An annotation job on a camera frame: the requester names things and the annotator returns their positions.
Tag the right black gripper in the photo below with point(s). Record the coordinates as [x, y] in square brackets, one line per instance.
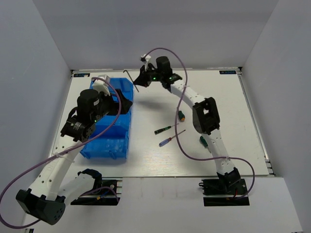
[142, 79]

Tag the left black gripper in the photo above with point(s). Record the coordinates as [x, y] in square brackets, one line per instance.
[114, 106]

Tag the brown hex key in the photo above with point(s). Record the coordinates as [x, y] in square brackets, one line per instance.
[126, 71]

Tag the black green precision screwdriver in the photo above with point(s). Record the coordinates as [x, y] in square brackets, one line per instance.
[164, 129]

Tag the blue red screwdriver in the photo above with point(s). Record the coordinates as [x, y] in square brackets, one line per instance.
[166, 141]

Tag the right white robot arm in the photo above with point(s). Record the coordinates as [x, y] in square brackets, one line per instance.
[205, 116]

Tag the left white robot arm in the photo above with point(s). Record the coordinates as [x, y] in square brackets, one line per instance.
[46, 199]

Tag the green orange stubby screwdriver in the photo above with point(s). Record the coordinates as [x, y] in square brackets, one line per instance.
[181, 116]

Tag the left blue corner label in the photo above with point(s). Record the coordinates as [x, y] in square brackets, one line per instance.
[81, 75]

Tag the blue corner label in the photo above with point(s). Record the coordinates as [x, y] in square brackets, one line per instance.
[227, 72]
[81, 75]

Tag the right blue corner label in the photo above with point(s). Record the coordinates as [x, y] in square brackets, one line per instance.
[227, 72]

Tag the dark green stubby screwdriver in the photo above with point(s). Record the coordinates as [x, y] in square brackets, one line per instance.
[204, 143]

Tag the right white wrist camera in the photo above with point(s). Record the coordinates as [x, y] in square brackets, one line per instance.
[145, 59]

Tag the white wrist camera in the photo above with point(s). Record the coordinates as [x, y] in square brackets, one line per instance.
[145, 59]
[101, 86]

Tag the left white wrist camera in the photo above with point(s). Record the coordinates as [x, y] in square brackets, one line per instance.
[101, 86]

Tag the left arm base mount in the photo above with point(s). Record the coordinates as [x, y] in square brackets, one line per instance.
[105, 193]

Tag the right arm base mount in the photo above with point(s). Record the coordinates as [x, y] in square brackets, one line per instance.
[215, 194]

